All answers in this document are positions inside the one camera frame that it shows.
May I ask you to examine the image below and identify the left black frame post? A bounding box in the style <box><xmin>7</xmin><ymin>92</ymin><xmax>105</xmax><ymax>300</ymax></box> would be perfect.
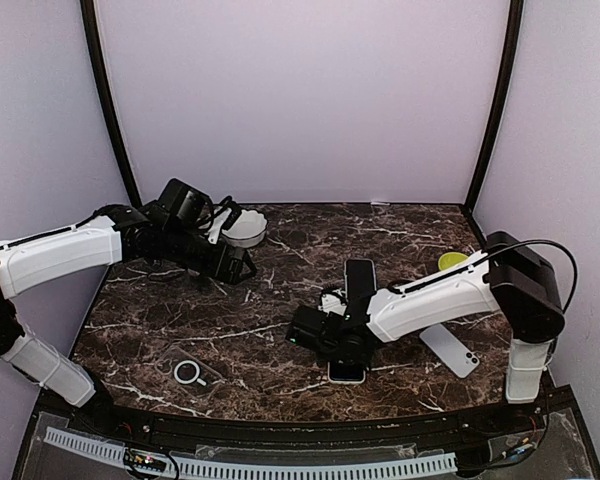
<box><xmin>79</xmin><ymin>0</ymin><xmax>142</xmax><ymax>207</ymax></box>

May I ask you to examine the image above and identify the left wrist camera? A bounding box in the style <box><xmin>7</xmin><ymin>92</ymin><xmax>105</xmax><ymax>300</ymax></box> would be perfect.
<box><xmin>207</xmin><ymin>196</ymin><xmax>242</xmax><ymax>245</ymax></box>

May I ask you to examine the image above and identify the light blue phone case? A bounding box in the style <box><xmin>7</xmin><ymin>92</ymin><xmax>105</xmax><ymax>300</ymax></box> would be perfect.
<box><xmin>344</xmin><ymin>258</ymin><xmax>380</xmax><ymax>304</ymax></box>

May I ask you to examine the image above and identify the white scalloped bowl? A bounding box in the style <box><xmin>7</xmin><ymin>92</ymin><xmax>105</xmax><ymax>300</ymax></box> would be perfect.
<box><xmin>220</xmin><ymin>210</ymin><xmax>268</xmax><ymax>248</ymax></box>

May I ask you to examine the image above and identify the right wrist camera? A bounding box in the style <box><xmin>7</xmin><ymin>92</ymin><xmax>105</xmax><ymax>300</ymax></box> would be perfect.
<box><xmin>319</xmin><ymin>286</ymin><xmax>347</xmax><ymax>315</ymax></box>

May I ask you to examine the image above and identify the black phone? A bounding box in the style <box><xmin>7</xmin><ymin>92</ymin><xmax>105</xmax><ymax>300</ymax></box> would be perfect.
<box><xmin>329</xmin><ymin>362</ymin><xmax>365</xmax><ymax>381</ymax></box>

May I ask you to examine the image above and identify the black frame post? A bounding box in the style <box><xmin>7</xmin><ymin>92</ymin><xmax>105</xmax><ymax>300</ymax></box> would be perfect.
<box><xmin>463</xmin><ymin>0</ymin><xmax>525</xmax><ymax>217</ymax></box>
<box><xmin>79</xmin><ymin>0</ymin><xmax>142</xmax><ymax>207</ymax></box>

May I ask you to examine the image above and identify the transparent clear phone case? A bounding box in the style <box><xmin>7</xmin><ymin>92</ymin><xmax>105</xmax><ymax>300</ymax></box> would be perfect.
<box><xmin>154</xmin><ymin>346</ymin><xmax>226</xmax><ymax>398</ymax></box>

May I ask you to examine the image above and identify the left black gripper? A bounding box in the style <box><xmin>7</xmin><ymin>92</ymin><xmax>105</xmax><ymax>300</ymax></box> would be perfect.
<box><xmin>161</xmin><ymin>224</ymin><xmax>257</xmax><ymax>285</ymax></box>

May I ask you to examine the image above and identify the purple phone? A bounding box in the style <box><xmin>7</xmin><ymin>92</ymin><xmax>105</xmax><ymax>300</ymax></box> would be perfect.
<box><xmin>346</xmin><ymin>259</ymin><xmax>376</xmax><ymax>301</ymax></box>

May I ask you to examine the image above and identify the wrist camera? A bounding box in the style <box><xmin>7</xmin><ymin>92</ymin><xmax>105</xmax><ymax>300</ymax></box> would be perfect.
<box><xmin>319</xmin><ymin>286</ymin><xmax>347</xmax><ymax>315</ymax></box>
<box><xmin>207</xmin><ymin>196</ymin><xmax>242</xmax><ymax>245</ymax></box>

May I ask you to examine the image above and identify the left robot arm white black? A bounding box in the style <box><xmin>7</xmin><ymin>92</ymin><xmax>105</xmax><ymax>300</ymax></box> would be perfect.
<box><xmin>0</xmin><ymin>179</ymin><xmax>267</xmax><ymax>436</ymax></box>

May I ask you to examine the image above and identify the white phone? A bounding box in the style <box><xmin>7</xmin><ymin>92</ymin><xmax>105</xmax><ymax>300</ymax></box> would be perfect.
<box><xmin>419</xmin><ymin>324</ymin><xmax>480</xmax><ymax>379</ymax></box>

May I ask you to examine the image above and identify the clear white phone case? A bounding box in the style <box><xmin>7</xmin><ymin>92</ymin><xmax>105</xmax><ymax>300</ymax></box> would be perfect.
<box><xmin>327</xmin><ymin>360</ymin><xmax>367</xmax><ymax>385</ymax></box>

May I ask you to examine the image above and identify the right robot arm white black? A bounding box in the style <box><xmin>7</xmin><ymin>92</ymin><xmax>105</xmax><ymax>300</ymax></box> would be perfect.
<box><xmin>286</xmin><ymin>231</ymin><xmax>571</xmax><ymax>434</ymax></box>

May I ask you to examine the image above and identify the green bowl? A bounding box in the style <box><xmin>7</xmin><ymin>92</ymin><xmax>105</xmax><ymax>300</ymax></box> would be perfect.
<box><xmin>437</xmin><ymin>252</ymin><xmax>469</xmax><ymax>271</ymax></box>

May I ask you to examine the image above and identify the right black frame post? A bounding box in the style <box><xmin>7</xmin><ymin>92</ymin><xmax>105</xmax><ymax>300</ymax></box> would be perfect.
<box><xmin>463</xmin><ymin>0</ymin><xmax>525</xmax><ymax>217</ymax></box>

